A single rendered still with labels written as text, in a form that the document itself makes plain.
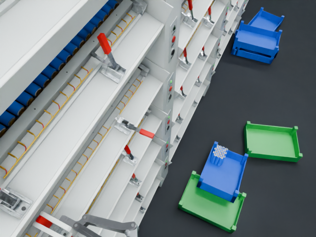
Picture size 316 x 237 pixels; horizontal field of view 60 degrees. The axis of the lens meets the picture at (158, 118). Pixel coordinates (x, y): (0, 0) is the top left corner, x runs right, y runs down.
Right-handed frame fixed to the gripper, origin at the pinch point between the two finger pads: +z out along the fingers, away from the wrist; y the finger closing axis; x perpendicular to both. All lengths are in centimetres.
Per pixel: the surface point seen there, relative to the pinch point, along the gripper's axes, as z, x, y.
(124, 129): 2.0, -5.7, 25.5
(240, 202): -26, -104, 56
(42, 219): 2.4, 1.4, 0.2
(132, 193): 9, -46, 23
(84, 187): 3.5, -6.7, 9.7
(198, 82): 12, -63, 96
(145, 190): 12, -66, 31
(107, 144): 4.1, -6.3, 20.7
